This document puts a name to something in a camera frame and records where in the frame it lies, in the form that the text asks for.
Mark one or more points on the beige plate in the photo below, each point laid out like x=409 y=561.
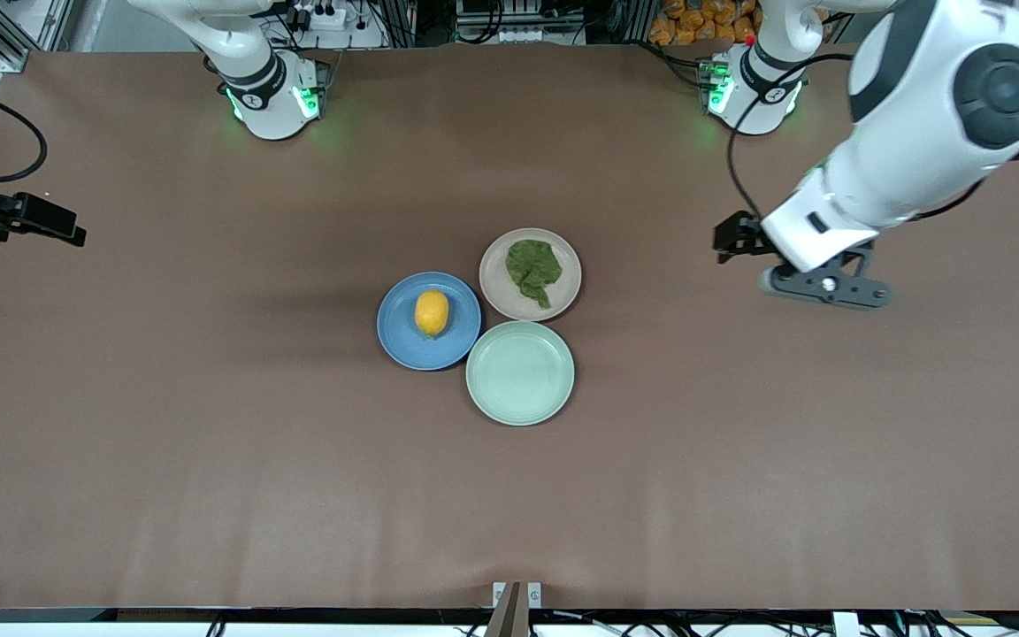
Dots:
x=501 y=296

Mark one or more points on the orange snack bags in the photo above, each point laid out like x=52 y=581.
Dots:
x=704 y=22

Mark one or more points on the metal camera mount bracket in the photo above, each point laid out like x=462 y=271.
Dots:
x=517 y=610

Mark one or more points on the yellow lemon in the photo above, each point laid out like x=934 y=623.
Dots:
x=432 y=313

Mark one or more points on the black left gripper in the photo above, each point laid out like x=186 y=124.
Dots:
x=742 y=235

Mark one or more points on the white power strip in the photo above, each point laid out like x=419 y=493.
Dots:
x=319 y=18

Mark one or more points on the blue plate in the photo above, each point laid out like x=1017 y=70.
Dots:
x=403 y=341

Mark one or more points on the green lettuce leaf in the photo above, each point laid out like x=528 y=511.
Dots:
x=532 y=265

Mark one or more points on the aluminium frame profile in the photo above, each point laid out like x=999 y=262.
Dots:
x=5 y=35

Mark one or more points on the pale green plate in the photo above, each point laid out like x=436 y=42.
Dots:
x=520 y=373

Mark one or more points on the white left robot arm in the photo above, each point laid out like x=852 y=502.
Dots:
x=899 y=133

